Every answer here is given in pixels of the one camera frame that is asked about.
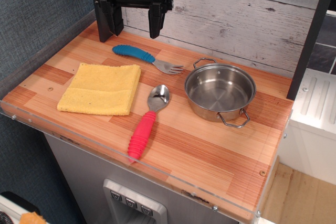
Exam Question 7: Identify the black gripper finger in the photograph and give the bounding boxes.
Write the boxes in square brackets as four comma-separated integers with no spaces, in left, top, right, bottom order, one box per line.
[148,2,166,38]
[94,0,123,36]

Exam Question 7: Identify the red handled metal spoon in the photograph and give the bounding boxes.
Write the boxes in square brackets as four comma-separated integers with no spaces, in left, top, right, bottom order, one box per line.
[128,84,170,161]

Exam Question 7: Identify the yellow folded cloth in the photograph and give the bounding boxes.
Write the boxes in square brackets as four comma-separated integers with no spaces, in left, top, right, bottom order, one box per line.
[57,63,141,116]

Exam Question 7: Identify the stainless steel pot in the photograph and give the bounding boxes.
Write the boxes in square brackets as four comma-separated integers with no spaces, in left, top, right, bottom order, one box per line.
[184,57,257,129]

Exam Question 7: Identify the grey toy fridge cabinet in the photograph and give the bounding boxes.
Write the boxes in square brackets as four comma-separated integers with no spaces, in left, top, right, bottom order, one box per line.
[45,135,237,223]

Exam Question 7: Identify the clear acrylic edge guard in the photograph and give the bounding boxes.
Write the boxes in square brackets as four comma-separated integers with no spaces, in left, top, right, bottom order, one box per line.
[1,96,265,223]

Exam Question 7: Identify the silver ice dispenser panel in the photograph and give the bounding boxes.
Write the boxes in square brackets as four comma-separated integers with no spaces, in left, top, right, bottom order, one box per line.
[103,179,168,223]

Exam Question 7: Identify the white toy sink unit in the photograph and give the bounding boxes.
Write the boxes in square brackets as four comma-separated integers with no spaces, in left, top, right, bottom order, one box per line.
[272,10,336,186]

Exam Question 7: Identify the orange object bottom left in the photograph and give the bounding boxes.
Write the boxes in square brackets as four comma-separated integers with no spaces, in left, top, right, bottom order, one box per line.
[19,212,47,224]

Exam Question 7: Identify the blue handled metal fork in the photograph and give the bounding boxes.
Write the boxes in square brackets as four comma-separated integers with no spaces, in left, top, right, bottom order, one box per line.
[112,45,183,75]

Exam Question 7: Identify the dark grey right post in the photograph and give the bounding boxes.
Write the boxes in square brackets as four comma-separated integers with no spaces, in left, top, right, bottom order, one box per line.
[286,0,331,100]

